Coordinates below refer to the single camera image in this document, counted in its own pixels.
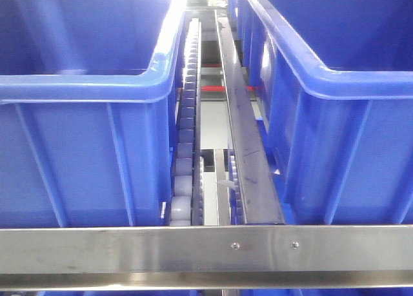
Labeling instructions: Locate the stainless steel shelf rack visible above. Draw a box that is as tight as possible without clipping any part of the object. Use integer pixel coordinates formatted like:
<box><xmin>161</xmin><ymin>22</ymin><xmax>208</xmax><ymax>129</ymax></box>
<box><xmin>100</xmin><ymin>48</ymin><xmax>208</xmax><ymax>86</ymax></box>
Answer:
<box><xmin>1</xmin><ymin>225</ymin><xmax>412</xmax><ymax>290</ymax></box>

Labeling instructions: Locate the white roller track left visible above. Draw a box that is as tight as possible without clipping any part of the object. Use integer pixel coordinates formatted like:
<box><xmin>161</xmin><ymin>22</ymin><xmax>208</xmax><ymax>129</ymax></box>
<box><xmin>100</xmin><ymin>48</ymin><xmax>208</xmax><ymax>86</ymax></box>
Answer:
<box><xmin>170</xmin><ymin>18</ymin><xmax>203</xmax><ymax>226</ymax></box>

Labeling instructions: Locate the blue plastic bin left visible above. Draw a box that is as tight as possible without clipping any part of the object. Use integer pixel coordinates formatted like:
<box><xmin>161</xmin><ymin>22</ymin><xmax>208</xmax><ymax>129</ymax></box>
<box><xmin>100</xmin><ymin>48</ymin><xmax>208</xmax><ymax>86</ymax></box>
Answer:
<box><xmin>1</xmin><ymin>0</ymin><xmax>186</xmax><ymax>228</ymax></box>

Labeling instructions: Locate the blue plastic bin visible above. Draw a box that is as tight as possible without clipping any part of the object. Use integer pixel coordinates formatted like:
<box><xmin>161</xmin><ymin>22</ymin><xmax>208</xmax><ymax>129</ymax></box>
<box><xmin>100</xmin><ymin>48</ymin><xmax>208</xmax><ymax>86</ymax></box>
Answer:
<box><xmin>1</xmin><ymin>0</ymin><xmax>186</xmax><ymax>228</ymax></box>
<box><xmin>238</xmin><ymin>0</ymin><xmax>412</xmax><ymax>224</ymax></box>

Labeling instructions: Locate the blue plastic bin middle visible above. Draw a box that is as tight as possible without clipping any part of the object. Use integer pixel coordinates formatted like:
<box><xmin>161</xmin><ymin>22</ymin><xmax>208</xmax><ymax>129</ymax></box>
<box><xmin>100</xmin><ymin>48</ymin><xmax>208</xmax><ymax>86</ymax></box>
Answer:
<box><xmin>238</xmin><ymin>0</ymin><xmax>412</xmax><ymax>224</ymax></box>

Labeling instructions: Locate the steel divider rail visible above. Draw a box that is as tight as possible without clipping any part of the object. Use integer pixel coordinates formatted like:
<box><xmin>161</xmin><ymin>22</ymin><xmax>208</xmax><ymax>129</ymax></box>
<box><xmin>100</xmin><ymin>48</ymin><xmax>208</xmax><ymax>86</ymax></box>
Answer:
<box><xmin>215</xmin><ymin>12</ymin><xmax>285</xmax><ymax>225</ymax></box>

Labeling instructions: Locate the screw left on rail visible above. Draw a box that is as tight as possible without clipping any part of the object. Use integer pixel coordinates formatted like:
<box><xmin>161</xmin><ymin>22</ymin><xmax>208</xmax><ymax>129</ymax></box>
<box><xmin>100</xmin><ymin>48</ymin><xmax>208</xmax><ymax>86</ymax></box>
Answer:
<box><xmin>231</xmin><ymin>242</ymin><xmax>240</xmax><ymax>250</ymax></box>

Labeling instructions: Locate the screw on rail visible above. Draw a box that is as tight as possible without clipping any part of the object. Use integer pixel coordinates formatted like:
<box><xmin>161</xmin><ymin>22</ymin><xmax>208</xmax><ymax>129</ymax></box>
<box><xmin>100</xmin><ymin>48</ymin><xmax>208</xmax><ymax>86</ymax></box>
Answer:
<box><xmin>231</xmin><ymin>242</ymin><xmax>240</xmax><ymax>250</ymax></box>
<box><xmin>290</xmin><ymin>241</ymin><xmax>299</xmax><ymax>250</ymax></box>

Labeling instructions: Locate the screw right on rail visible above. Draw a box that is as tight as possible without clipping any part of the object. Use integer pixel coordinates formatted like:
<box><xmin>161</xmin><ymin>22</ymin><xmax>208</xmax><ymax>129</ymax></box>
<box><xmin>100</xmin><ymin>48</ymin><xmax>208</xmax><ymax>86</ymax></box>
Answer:
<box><xmin>290</xmin><ymin>241</ymin><xmax>299</xmax><ymax>250</ymax></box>

